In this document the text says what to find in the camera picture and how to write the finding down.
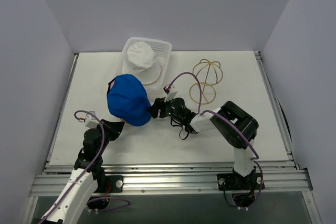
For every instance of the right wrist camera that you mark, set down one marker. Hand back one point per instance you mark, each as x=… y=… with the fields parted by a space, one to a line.
x=170 y=92

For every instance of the aluminium mounting rail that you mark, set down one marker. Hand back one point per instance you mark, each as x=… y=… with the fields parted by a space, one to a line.
x=200 y=180

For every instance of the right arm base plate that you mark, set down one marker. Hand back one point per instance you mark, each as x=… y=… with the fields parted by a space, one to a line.
x=235 y=182

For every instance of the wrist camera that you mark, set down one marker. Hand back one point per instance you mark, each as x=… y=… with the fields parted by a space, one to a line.
x=170 y=92
x=89 y=120

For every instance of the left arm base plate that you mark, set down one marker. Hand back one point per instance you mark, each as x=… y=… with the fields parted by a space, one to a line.
x=110 y=184

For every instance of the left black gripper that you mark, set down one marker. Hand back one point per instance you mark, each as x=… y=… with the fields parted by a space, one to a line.
x=114 y=127

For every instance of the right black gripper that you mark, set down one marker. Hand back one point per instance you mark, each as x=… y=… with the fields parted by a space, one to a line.
x=161 y=107

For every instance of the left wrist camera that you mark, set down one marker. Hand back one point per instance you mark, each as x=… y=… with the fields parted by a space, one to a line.
x=89 y=120

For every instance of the white bucket hat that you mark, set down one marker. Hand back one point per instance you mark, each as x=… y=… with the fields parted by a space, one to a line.
x=141 y=61

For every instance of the white plastic basket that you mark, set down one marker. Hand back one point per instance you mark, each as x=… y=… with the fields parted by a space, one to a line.
x=163 y=52

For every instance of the gold wire hat stand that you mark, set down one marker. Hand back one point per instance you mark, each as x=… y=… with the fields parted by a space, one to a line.
x=209 y=73

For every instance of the blue baseball cap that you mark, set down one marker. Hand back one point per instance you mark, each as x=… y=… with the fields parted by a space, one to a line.
x=128 y=100

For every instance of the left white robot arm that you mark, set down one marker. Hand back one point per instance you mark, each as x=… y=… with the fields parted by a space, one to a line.
x=88 y=184

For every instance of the pink baseball cap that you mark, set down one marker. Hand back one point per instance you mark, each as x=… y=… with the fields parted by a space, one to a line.
x=110 y=85

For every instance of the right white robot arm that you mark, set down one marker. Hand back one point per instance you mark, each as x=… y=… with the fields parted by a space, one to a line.
x=237 y=127

